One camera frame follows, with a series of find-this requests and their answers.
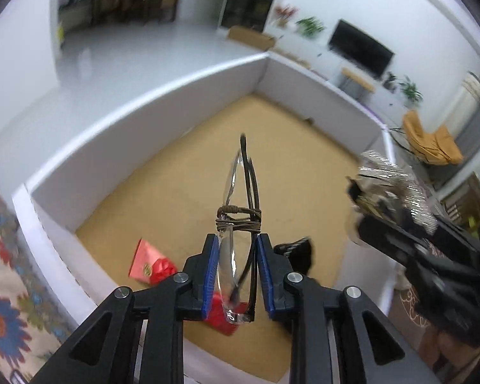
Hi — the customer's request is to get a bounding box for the black velvet pouch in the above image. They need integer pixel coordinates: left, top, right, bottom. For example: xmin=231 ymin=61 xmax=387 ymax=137
xmin=274 ymin=237 xmax=313 ymax=276

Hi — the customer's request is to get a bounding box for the red candy wrapper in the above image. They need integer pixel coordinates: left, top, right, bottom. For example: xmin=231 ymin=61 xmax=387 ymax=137
xmin=128 ymin=239 xmax=238 ymax=336

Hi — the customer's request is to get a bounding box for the clear reading glasses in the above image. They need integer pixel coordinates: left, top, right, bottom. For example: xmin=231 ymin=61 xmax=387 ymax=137
xmin=216 ymin=134 xmax=262 ymax=325

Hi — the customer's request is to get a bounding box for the rhinestone bow hair claw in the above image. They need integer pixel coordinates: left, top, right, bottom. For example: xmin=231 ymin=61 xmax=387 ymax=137
xmin=348 ymin=150 xmax=438 ymax=236

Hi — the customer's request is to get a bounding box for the person's right hand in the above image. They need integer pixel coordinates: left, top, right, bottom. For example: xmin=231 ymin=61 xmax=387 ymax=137
xmin=418 ymin=324 xmax=480 ymax=383

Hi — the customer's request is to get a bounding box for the wooden side chair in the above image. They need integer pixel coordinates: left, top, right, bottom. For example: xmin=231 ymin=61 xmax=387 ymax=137
xmin=441 ymin=172 xmax=480 ymax=231

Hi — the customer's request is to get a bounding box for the white cardboard bin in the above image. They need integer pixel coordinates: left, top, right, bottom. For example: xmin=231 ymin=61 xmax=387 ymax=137
xmin=9 ymin=50 xmax=405 ymax=384

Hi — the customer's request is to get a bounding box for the orange lounge chair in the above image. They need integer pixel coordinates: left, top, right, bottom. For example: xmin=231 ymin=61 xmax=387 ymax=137
xmin=402 ymin=110 xmax=463 ymax=165

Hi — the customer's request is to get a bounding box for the floral cushion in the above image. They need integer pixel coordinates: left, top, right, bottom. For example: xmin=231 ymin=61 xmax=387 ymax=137
xmin=0 ymin=193 xmax=74 ymax=383

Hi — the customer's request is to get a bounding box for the white floor-standing air conditioner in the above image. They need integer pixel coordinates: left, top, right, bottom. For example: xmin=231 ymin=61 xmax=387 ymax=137
xmin=443 ymin=71 xmax=480 ymax=138

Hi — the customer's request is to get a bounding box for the potted plant right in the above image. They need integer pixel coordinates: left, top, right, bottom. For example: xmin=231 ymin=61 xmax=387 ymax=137
xmin=399 ymin=76 xmax=423 ymax=109

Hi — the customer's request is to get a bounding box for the small potted plant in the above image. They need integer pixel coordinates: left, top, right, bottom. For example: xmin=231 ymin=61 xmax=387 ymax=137
xmin=383 ymin=71 xmax=397 ymax=93

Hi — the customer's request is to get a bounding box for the wooden bench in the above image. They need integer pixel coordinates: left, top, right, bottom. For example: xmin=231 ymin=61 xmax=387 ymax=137
xmin=339 ymin=67 xmax=376 ymax=100

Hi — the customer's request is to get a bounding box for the white tv cabinet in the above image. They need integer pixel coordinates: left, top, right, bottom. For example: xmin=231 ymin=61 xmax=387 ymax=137
xmin=265 ymin=25 xmax=407 ymax=127

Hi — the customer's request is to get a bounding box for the cardboard box on floor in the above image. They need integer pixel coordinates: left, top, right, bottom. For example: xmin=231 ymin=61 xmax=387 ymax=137
xmin=227 ymin=26 xmax=276 ymax=51

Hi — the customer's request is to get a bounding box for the black television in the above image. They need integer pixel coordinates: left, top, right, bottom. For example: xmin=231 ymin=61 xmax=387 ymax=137
xmin=329 ymin=19 xmax=394 ymax=78

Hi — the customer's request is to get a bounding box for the green potted plant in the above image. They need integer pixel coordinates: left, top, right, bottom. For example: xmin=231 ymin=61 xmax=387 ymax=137
xmin=296 ymin=17 xmax=325 ymax=40

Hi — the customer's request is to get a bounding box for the red flower vase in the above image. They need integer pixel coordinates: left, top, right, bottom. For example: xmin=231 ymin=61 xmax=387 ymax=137
xmin=274 ymin=5 xmax=298 ymax=29

